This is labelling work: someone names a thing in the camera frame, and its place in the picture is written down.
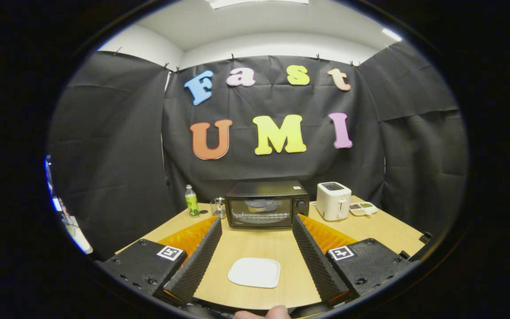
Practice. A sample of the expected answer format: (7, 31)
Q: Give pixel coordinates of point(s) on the small ceiling light panel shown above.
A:
(391, 34)

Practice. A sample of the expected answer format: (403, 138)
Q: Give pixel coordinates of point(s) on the small clear glass jar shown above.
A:
(218, 208)

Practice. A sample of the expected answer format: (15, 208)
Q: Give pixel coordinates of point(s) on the black table clamp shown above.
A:
(426, 237)

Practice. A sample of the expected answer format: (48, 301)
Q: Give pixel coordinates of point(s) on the black toaster oven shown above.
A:
(264, 189)

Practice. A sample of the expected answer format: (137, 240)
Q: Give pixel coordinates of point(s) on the green label plastic bottle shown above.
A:
(192, 204)

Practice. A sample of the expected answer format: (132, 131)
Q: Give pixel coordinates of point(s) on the white and blue object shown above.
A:
(73, 226)

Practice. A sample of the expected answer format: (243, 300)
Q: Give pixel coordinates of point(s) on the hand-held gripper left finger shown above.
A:
(195, 266)

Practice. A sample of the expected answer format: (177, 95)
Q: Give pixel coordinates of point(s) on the white pop-up toaster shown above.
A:
(332, 204)

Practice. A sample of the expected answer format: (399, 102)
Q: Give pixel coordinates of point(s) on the golden bread roll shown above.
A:
(261, 204)

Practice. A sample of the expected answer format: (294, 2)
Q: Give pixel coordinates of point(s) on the black backdrop cloth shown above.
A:
(104, 146)

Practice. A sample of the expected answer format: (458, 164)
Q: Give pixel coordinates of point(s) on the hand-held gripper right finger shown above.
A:
(317, 266)

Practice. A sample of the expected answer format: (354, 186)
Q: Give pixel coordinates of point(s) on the long ceiling light panel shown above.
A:
(255, 2)

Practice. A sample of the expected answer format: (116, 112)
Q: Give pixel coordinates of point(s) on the white divided snack tray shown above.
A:
(363, 208)

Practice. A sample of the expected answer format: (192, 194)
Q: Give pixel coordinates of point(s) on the white square plate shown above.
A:
(255, 272)

